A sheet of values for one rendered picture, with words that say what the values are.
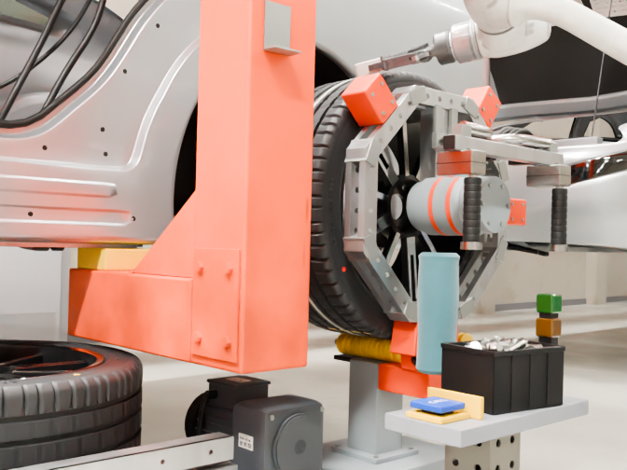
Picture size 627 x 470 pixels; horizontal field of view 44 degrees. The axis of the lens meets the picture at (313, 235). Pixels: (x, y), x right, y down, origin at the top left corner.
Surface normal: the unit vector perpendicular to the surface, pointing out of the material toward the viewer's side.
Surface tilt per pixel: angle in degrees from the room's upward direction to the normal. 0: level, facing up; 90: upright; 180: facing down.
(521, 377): 90
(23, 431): 90
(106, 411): 90
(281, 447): 90
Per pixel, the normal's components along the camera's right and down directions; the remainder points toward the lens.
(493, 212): 0.68, 0.01
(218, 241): -0.73, -0.03
